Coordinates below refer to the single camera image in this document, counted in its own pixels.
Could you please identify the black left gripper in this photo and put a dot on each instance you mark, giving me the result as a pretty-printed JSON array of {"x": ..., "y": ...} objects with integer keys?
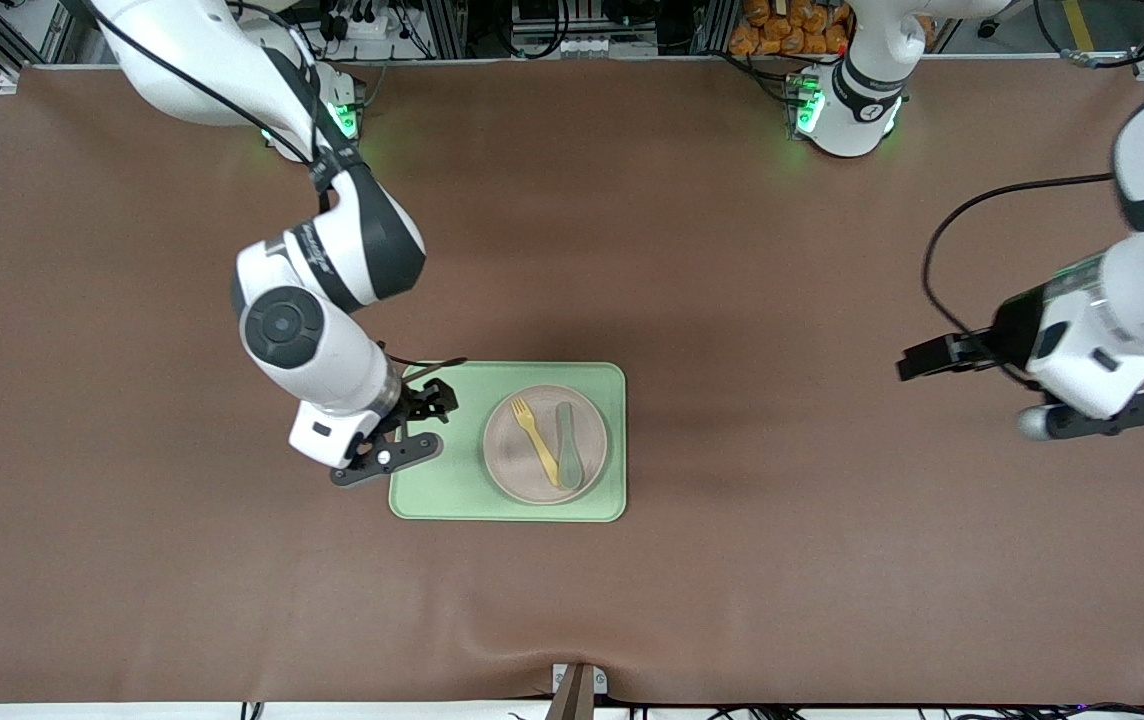
[{"x": 1004, "y": 334}]

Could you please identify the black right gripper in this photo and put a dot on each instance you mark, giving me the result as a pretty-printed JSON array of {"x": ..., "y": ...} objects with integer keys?
[{"x": 421, "y": 403}]

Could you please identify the beige round plate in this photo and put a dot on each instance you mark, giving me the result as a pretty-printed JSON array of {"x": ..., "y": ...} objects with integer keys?
[{"x": 507, "y": 460}]

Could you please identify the yellow plastic fork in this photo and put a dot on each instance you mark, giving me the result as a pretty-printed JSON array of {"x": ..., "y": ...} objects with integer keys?
[{"x": 539, "y": 445}]

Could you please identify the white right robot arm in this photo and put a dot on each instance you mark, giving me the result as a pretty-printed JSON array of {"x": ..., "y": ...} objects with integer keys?
[{"x": 332, "y": 370}]

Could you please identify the mint green plastic spoon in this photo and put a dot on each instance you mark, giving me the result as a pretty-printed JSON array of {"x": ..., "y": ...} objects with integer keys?
[{"x": 570, "y": 465}]

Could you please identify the light green rectangular tray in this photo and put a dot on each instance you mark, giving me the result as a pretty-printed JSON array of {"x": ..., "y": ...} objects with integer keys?
[{"x": 617, "y": 440}]

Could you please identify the black chair caster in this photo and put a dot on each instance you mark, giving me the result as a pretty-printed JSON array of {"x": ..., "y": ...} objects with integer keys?
[{"x": 986, "y": 28}]

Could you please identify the bag of orange fruit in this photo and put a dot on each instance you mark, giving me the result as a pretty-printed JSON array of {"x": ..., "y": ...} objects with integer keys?
[{"x": 782, "y": 35}]

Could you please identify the white terminal block strip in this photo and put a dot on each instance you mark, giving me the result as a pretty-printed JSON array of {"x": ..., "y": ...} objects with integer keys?
[{"x": 582, "y": 47}]

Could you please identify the white power strip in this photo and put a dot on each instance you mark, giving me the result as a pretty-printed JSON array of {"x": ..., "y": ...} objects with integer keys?
[{"x": 357, "y": 25}]

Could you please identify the grey table edge bracket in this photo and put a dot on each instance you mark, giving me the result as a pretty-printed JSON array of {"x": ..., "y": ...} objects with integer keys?
[{"x": 577, "y": 700}]

